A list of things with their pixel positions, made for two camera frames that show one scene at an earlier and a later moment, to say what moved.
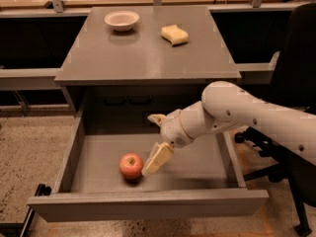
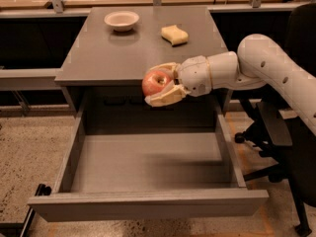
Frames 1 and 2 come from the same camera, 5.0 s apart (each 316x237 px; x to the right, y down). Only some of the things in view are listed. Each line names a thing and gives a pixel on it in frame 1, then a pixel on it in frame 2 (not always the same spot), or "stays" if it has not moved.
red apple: (130, 165) → (154, 80)
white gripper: (172, 127) → (194, 75)
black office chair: (292, 86) stays
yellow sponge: (174, 35) stays
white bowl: (121, 21) stays
